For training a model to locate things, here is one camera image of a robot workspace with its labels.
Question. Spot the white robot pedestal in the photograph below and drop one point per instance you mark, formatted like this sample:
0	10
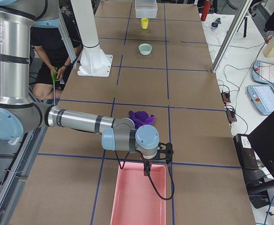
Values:
93	62

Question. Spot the orange black connector board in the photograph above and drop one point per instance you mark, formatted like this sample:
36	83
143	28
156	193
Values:
225	97

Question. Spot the purple cloth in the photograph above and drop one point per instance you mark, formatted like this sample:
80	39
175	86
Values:
141	118

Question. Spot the pink plastic bin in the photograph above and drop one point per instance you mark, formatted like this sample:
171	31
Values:
135	200

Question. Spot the black monitor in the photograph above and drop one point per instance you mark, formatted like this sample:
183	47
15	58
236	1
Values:
262	141

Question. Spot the far teach pendant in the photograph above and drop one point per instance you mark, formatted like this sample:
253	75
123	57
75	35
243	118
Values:
263	72

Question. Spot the green handled grabber tool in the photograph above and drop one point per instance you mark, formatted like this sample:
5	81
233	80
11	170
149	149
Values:
54	78

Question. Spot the yellow plastic cup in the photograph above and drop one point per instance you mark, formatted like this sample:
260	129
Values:
144	23

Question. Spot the teach pendant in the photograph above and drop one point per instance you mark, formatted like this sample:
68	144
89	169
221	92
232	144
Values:
263	72
262	95

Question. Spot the blue object on desk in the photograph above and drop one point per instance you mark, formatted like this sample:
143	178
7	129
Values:
216	23

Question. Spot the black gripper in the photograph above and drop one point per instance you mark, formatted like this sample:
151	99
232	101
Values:
148	161

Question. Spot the seated person in black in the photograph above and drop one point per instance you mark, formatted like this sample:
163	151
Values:
51	49

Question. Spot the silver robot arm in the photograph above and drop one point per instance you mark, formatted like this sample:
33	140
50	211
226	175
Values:
19	114

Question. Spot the mint green bowl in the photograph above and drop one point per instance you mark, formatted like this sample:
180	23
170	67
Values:
145	49

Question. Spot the aluminium frame post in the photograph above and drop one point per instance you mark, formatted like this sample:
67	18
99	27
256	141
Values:
236	22

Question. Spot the near teach pendant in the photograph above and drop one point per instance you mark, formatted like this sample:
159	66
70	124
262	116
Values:
262	95

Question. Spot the clear plastic storage box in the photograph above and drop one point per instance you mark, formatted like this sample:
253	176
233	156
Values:
145	9

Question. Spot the red bottle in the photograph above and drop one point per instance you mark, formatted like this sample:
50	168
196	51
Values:
205	10

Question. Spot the black tripod stand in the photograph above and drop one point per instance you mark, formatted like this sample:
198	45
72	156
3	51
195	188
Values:
245	27

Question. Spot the black computer box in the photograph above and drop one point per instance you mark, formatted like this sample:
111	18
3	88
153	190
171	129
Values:
245	152

